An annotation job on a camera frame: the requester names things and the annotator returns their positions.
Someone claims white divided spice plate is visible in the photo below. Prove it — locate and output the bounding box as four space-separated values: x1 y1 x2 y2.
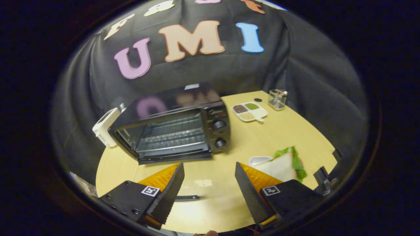
232 102 268 123

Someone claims white rectangular dish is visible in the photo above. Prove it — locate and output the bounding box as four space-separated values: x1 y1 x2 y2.
248 156 273 167

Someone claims black toaster oven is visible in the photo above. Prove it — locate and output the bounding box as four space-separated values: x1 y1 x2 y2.
108 82 231 202

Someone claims white pop-up toaster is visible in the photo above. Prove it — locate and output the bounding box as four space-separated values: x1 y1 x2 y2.
92 107 121 148

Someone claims metal wire basket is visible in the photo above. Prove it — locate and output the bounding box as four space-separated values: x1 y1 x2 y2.
268 89 288 111

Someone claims black backdrop cloth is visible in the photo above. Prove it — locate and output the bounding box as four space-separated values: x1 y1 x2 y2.
51 0 369 184

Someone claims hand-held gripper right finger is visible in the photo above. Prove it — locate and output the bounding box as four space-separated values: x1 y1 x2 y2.
235 162 324 230

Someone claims lettuce sandwich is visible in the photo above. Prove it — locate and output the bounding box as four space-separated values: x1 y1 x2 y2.
253 147 307 183

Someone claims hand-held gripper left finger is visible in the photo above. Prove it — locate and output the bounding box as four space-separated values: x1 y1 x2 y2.
98 162 185 227

